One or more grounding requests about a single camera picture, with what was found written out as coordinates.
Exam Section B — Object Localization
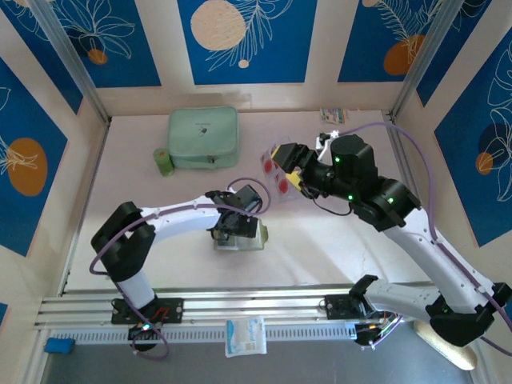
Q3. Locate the green snap card holder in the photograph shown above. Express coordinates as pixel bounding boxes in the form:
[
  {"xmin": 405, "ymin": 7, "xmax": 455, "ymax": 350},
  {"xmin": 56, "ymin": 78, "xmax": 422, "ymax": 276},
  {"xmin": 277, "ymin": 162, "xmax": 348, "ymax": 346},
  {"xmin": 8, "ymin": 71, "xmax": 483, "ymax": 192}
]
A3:
[{"xmin": 213, "ymin": 222, "xmax": 270, "ymax": 252}]

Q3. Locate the clear acrylic card stand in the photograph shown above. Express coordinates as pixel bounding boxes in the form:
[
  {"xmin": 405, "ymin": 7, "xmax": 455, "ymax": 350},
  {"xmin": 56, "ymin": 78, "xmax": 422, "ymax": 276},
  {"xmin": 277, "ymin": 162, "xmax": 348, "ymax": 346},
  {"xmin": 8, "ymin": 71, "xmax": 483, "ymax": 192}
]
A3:
[{"xmin": 258, "ymin": 138, "xmax": 305, "ymax": 205}]

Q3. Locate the printed paper packet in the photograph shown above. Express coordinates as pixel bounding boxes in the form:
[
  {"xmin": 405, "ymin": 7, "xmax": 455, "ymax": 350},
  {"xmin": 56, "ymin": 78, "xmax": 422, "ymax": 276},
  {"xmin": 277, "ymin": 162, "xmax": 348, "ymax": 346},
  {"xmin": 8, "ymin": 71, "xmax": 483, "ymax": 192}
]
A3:
[{"xmin": 318, "ymin": 106, "xmax": 348, "ymax": 125}]

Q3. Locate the mint green zip pouch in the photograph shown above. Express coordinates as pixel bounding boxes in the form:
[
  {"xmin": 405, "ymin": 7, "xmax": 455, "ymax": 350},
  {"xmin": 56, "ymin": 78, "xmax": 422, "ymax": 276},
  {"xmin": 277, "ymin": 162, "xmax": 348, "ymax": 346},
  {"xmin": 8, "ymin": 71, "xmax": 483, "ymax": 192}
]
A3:
[{"xmin": 166, "ymin": 106, "xmax": 241, "ymax": 171}]

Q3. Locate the green tape roll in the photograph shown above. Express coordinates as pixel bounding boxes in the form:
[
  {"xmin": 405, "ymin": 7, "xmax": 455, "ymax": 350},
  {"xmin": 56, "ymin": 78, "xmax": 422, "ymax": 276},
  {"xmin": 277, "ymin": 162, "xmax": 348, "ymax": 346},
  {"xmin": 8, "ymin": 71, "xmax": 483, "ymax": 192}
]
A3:
[{"xmin": 153, "ymin": 146, "xmax": 175, "ymax": 178}]

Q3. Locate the white blue wipes packet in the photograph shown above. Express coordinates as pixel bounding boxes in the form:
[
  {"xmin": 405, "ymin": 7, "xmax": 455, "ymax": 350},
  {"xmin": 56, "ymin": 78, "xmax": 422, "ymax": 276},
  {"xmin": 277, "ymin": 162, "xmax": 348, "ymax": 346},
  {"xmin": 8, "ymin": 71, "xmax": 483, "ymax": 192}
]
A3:
[{"xmin": 224, "ymin": 315, "xmax": 268, "ymax": 358}]

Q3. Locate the blue sponge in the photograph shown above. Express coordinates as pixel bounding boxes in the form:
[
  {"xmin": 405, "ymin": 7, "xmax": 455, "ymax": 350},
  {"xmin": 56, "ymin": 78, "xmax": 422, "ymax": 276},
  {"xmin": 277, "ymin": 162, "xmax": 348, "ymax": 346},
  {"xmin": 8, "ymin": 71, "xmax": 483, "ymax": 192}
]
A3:
[{"xmin": 43, "ymin": 338, "xmax": 76, "ymax": 355}]

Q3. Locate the beige cork roller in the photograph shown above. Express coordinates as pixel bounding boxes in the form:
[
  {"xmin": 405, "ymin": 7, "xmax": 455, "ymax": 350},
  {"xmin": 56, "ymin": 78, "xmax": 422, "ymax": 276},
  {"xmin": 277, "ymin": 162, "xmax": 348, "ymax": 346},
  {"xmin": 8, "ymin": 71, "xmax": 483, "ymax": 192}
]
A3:
[{"xmin": 413, "ymin": 319, "xmax": 479, "ymax": 371}]

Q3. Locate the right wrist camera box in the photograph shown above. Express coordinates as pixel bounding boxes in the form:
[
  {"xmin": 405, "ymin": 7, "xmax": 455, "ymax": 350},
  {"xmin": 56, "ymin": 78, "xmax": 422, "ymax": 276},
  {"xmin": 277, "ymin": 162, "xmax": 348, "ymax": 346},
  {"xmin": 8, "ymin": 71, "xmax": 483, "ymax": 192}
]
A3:
[{"xmin": 314, "ymin": 130, "xmax": 342, "ymax": 152}]

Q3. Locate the aluminium table side rail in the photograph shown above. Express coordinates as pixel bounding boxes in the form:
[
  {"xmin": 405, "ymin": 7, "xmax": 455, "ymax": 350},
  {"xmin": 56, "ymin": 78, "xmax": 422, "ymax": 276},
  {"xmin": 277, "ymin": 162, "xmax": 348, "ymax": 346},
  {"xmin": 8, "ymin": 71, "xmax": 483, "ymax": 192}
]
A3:
[
  {"xmin": 58, "ymin": 119, "xmax": 111, "ymax": 297},
  {"xmin": 383, "ymin": 114, "xmax": 451, "ymax": 287}
]

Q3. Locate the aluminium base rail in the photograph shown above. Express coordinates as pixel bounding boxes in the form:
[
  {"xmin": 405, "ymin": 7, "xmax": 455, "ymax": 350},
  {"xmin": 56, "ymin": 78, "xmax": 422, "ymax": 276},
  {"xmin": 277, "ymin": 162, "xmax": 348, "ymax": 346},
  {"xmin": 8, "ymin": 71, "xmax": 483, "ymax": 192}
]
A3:
[{"xmin": 34, "ymin": 282, "xmax": 473, "ymax": 333}]

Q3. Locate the slotted grey cable duct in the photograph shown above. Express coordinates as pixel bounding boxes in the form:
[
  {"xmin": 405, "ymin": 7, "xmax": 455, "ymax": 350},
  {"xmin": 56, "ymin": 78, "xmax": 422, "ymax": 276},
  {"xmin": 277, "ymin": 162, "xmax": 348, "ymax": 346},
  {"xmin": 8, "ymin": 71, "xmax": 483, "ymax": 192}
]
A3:
[{"xmin": 47, "ymin": 322, "xmax": 361, "ymax": 346}]

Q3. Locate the aluminium frame post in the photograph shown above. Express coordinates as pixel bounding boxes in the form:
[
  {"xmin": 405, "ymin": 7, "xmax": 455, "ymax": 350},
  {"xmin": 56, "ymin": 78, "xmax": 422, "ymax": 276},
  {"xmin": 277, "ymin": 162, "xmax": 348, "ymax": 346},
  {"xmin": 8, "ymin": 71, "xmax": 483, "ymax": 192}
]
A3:
[
  {"xmin": 30, "ymin": 0, "xmax": 112, "ymax": 126},
  {"xmin": 390, "ymin": 0, "xmax": 473, "ymax": 121}
]

